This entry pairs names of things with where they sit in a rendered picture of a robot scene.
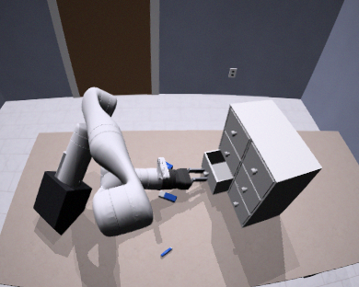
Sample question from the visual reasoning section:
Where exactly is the grey drawer front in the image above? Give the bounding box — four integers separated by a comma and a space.
220, 131, 241, 176
243, 142, 274, 199
202, 149, 233, 195
228, 181, 250, 225
235, 164, 261, 213
226, 109, 250, 159

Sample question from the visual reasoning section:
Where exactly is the blue and white eraser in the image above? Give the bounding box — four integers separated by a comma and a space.
158, 190, 177, 203

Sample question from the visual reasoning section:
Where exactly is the small grey chest of drawers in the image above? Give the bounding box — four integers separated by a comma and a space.
226, 99, 322, 228

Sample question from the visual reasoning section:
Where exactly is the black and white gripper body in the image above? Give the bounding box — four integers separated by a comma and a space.
146, 157, 192, 190

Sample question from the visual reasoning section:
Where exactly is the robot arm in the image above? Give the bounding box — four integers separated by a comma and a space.
55, 87, 154, 236

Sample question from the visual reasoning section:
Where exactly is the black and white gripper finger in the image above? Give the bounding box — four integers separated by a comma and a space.
188, 167, 204, 174
191, 177, 208, 183

